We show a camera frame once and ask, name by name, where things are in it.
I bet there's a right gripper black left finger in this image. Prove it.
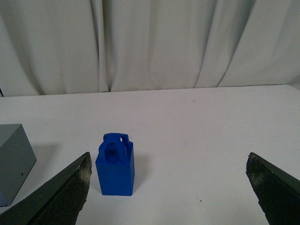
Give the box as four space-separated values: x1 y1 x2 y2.
0 152 92 225

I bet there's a blue plastic part with handle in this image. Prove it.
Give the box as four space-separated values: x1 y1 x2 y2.
96 133 135 196

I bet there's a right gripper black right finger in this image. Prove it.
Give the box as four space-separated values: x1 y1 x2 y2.
246 152 300 225

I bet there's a white curtain backdrop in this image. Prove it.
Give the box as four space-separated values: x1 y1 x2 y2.
0 0 300 97

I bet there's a gray cube base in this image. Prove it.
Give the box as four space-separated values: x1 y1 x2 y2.
0 124 37 207

